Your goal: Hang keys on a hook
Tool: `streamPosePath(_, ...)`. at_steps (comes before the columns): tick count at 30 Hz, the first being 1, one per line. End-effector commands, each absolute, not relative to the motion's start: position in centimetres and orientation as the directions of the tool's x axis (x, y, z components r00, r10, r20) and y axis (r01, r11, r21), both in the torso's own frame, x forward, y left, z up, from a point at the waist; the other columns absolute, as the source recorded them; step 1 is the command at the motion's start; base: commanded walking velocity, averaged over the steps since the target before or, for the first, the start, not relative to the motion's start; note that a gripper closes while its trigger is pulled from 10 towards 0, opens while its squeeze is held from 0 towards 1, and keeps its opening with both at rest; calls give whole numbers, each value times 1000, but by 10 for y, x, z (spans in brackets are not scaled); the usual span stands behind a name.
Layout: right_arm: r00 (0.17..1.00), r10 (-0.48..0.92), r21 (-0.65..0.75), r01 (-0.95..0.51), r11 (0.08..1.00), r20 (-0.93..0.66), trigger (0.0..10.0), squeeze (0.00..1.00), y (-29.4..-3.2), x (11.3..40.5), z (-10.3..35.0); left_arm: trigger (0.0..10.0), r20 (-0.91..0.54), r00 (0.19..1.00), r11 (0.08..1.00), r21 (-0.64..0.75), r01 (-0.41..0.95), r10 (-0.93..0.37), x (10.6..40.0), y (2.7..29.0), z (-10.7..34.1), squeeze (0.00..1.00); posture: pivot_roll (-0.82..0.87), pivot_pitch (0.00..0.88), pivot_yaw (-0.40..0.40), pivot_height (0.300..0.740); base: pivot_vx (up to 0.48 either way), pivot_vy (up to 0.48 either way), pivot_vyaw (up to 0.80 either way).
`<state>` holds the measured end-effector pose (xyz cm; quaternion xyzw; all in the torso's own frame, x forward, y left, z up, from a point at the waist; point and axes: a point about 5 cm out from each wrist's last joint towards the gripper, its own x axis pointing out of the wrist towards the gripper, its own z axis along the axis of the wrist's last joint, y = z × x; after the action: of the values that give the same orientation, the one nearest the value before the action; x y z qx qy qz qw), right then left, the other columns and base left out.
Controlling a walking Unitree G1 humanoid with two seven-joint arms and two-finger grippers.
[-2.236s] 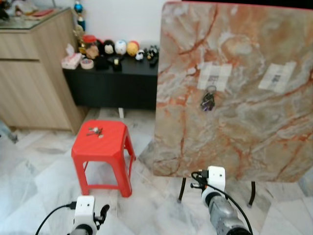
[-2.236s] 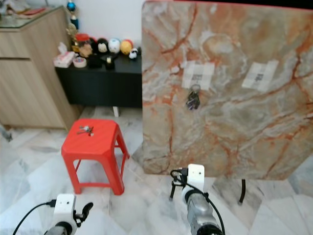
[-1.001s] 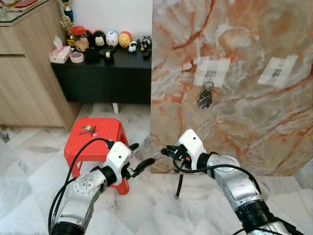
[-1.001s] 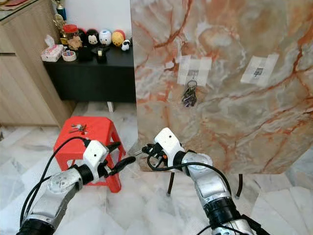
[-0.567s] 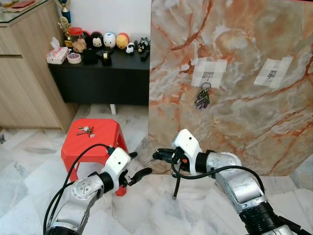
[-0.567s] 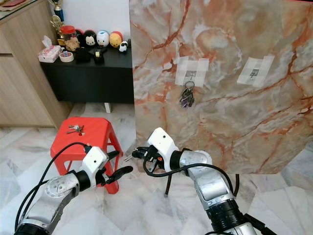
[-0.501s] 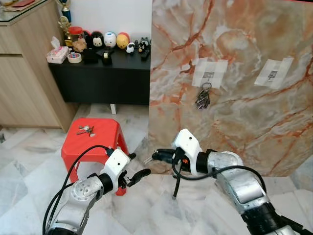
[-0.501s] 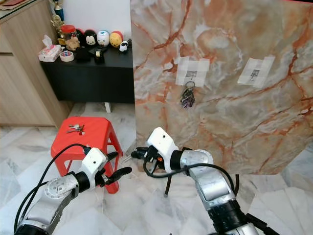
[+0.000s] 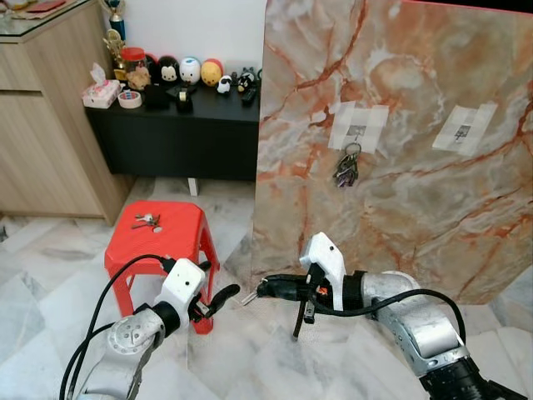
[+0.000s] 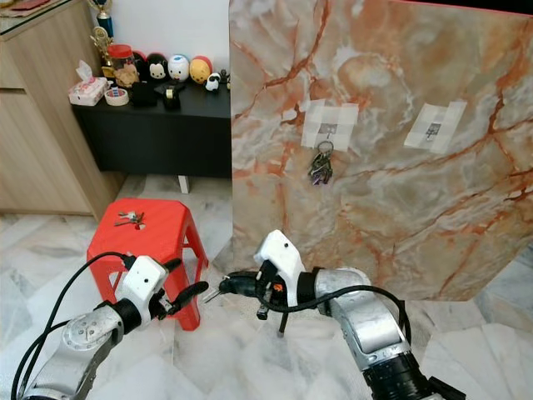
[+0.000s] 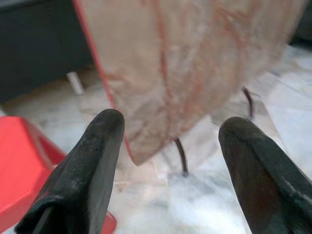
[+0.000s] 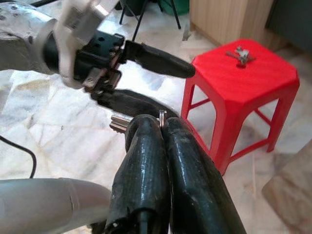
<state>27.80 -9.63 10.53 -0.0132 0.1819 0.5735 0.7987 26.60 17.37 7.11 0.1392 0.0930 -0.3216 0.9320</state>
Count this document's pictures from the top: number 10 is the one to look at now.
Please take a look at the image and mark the dark key bunch large ring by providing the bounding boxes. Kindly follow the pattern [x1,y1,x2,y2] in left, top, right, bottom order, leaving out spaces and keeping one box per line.
[306,140,336,186]

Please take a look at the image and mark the glass cabinet top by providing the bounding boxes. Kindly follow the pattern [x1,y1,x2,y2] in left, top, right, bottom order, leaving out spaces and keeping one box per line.
[0,0,80,34]

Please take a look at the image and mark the light wooden cabinet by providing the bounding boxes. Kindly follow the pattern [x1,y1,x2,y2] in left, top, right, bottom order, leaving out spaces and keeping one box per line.
[0,0,113,219]

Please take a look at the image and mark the white tape patch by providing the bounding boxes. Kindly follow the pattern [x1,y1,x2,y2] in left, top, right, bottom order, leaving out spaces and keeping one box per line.
[403,100,467,154]
[300,100,361,153]

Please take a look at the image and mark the black fabric pouch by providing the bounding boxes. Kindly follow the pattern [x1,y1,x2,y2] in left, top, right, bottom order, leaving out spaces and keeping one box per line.
[129,82,162,109]

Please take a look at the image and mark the white pink tissue pack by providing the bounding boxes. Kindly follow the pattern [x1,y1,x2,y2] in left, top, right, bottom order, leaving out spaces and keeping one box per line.
[68,60,109,107]

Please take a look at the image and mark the marble pattern board red edge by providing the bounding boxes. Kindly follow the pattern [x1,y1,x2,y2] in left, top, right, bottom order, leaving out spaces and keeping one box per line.
[221,0,533,303]

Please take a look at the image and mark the red packet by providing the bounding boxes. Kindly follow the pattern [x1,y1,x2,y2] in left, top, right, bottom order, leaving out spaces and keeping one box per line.
[12,0,51,11]

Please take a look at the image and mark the Mickey Mouse plush ball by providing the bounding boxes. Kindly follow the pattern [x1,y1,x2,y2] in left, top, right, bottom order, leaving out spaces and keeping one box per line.
[143,52,168,83]

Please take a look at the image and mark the black low TV console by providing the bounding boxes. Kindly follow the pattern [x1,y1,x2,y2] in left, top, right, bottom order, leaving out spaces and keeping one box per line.
[71,81,234,178]

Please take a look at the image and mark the clear jar red lid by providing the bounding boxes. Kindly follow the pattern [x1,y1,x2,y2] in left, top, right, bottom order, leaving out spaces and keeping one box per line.
[107,44,141,88]

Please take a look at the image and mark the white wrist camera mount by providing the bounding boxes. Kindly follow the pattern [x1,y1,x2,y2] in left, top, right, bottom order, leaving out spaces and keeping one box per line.
[121,254,169,311]
[252,229,309,308]

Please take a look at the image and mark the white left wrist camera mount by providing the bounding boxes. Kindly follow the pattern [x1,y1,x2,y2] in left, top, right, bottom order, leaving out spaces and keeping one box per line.
[121,254,169,311]

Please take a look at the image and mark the tall blue gold trophy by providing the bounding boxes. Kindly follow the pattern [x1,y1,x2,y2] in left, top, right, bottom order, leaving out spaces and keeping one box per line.
[93,0,116,38]

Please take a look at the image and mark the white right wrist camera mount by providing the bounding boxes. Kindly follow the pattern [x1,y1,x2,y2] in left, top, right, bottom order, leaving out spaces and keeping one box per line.
[252,229,309,308]

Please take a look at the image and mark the white Donald Duck plush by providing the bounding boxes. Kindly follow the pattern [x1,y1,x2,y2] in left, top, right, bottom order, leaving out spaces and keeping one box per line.
[167,54,190,83]

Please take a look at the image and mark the silver keys on dark ring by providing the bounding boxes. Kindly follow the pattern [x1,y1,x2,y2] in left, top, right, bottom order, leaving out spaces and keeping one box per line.
[115,210,144,228]

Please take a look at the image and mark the beige masking tape roll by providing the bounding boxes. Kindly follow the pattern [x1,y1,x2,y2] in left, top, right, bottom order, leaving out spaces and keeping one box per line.
[104,86,130,108]

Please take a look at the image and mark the small gold trophy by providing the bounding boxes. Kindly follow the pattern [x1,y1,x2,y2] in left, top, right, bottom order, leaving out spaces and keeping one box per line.
[92,25,116,80]

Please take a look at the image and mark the red plastic stool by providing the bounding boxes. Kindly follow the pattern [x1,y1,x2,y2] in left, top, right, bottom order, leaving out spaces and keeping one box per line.
[87,197,209,332]

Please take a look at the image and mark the yellow Winnie Pooh plush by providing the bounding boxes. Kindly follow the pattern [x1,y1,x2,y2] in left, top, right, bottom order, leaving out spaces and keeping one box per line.
[188,56,212,85]

